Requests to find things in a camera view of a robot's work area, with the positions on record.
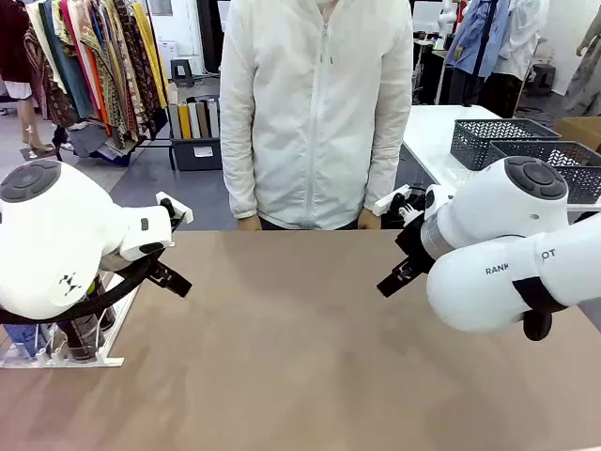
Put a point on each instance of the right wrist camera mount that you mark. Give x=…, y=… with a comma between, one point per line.
x=436, y=202

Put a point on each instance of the cardboard box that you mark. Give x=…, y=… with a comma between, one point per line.
x=582, y=129

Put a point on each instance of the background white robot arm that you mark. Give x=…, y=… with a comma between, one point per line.
x=448, y=19

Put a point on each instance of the light grey fabric roll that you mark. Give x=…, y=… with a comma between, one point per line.
x=213, y=117

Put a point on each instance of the black background desk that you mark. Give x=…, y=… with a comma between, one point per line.
x=427, y=75

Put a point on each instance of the person's right forearm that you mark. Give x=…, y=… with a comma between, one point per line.
x=239, y=178

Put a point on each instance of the orange hanging garment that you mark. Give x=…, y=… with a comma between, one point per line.
x=99, y=94

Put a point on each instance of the person's right hand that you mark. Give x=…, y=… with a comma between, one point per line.
x=249, y=223

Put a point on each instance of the person's left forearm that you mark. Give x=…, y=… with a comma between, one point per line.
x=385, y=174

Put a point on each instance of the yellow hanging garment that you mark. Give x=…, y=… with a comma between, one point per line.
x=150, y=51

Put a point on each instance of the mannequin in white shirt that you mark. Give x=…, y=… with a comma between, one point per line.
x=521, y=42

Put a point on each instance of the white side table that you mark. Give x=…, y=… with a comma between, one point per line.
x=432, y=141

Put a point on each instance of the grey storage bin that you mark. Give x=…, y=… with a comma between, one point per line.
x=197, y=155

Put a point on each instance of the brown plaid hanging garment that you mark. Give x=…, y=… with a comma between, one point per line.
x=51, y=98

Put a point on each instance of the grey step stool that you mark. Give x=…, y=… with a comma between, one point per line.
x=182, y=70

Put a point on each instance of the grey plastic woven basket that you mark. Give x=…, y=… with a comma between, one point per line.
x=587, y=183
x=469, y=141

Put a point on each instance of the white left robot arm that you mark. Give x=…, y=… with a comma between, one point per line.
x=56, y=235

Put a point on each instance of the brown fabric roll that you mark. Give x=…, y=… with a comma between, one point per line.
x=203, y=119

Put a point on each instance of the mannequin in blue shirt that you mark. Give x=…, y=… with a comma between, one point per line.
x=469, y=42

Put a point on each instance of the person's left hand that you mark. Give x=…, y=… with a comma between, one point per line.
x=370, y=220

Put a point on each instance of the yellow fabric roll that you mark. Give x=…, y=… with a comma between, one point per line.
x=185, y=122

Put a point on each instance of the black metal clothes rack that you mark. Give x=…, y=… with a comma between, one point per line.
x=162, y=94

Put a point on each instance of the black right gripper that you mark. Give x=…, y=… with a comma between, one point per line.
x=413, y=246

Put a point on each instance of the black stand pole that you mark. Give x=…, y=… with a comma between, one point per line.
x=484, y=37

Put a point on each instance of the brown floral hanging garment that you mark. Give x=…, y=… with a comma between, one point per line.
x=136, y=70

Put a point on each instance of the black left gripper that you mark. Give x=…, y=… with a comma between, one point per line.
x=156, y=270

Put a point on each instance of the teal hanging garment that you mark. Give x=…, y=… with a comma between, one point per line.
x=70, y=80

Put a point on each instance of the mannequin in maroon dress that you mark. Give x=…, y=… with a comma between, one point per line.
x=11, y=42

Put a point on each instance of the person in white jacket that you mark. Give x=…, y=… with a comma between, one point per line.
x=314, y=117

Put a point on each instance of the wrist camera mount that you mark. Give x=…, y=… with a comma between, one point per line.
x=436, y=202
x=180, y=213

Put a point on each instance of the blue Pepsi can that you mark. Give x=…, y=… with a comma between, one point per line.
x=19, y=339

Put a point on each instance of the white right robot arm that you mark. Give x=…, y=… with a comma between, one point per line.
x=493, y=211

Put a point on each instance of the white fabric roll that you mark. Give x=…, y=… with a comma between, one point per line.
x=194, y=119

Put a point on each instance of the dark plastic stool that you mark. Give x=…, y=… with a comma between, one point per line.
x=544, y=77

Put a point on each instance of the cream hanging garment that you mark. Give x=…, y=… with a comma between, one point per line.
x=42, y=42

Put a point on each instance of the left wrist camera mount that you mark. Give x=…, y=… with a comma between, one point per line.
x=180, y=213

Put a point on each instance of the white box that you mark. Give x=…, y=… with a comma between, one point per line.
x=168, y=54

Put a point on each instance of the grey fabric pile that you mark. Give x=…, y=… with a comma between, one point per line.
x=94, y=138

